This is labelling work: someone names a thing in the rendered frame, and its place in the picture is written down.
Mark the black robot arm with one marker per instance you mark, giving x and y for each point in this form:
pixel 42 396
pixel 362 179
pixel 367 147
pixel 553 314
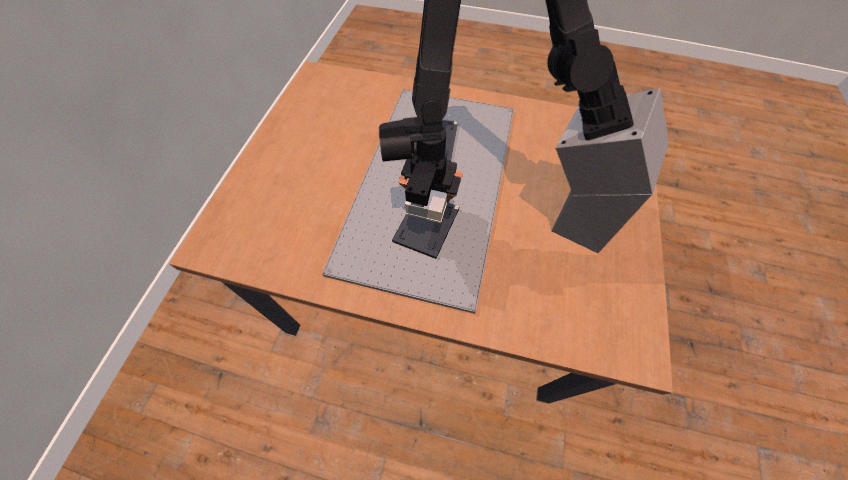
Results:
pixel 584 65

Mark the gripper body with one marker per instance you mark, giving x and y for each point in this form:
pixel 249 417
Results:
pixel 450 183

